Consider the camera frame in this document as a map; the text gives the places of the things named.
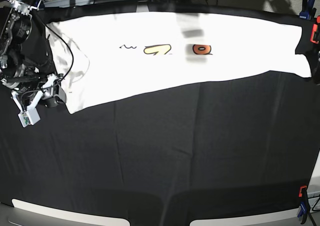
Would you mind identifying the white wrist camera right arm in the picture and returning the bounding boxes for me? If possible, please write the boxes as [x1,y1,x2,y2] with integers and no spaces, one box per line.
[11,87,46,128]

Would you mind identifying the red clamp far right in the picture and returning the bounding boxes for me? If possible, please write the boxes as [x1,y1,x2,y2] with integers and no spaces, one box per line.
[310,16,320,44]

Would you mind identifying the blue clamp far right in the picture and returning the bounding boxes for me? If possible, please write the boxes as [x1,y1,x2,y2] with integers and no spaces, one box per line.
[299,0,317,20]

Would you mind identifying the grey camera stand foot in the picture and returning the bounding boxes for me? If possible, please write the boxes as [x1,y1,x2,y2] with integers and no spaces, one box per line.
[136,3,150,13]

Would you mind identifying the white printed t-shirt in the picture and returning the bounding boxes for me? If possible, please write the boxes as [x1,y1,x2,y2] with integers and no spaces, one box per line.
[46,12,311,114]

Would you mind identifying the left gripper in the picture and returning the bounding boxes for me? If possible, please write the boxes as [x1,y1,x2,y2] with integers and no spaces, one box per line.
[309,49,320,85]

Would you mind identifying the red blue clamp near right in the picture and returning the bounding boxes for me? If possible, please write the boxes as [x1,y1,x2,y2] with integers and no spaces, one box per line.
[297,185,310,225]

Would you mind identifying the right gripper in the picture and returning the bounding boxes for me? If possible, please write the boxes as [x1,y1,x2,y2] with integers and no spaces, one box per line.
[39,73,67,108]

